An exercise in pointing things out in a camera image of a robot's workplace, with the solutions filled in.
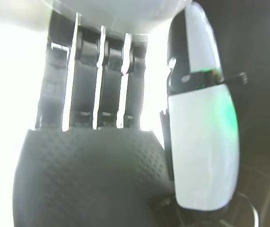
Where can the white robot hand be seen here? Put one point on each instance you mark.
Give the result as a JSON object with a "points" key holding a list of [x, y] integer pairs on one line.
{"points": [[89, 177]]}

